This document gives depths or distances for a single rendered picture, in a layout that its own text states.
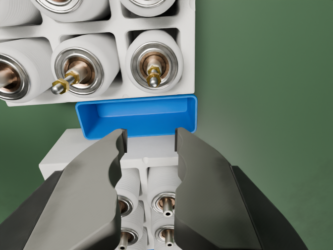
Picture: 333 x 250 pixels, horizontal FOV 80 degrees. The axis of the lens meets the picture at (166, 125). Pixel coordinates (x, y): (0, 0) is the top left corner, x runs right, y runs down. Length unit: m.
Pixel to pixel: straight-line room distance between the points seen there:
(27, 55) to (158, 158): 0.33
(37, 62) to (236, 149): 0.63
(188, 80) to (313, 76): 0.44
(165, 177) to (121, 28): 0.33
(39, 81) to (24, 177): 0.58
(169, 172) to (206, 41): 0.36
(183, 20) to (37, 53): 0.26
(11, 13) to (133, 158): 0.35
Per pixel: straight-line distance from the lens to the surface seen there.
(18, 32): 0.46
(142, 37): 0.33
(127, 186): 0.50
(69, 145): 0.63
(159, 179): 0.49
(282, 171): 0.92
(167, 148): 0.54
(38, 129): 0.77
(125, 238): 0.60
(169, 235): 0.59
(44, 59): 0.43
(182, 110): 0.63
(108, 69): 0.35
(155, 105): 0.62
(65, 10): 0.34
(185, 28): 0.40
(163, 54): 0.33
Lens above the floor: 0.57
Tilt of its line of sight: 61 degrees down
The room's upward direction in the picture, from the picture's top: 175 degrees clockwise
